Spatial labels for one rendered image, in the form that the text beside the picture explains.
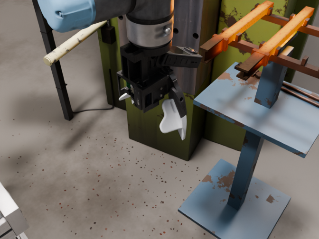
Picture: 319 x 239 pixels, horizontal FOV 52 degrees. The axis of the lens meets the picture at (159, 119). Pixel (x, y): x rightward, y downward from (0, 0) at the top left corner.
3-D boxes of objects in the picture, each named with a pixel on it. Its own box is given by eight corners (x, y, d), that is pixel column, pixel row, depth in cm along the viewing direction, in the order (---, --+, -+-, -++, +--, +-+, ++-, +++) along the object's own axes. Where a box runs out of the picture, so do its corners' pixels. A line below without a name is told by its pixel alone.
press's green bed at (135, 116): (188, 161, 180) (194, 96, 147) (128, 138, 192) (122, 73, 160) (221, 102, 216) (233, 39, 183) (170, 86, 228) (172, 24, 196)
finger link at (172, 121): (165, 151, 62) (145, 108, 60) (186, 136, 65) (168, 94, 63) (175, 152, 60) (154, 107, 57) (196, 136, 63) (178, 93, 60)
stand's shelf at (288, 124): (304, 158, 98) (306, 154, 96) (192, 104, 116) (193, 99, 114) (336, 106, 115) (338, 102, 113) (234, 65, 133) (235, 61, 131)
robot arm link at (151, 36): (151, -1, 55) (186, 15, 51) (151, 24, 58) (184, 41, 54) (115, 13, 51) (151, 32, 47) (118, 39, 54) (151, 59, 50)
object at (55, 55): (52, 68, 141) (50, 58, 137) (43, 65, 143) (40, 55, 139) (109, 24, 169) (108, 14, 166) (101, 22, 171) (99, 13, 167)
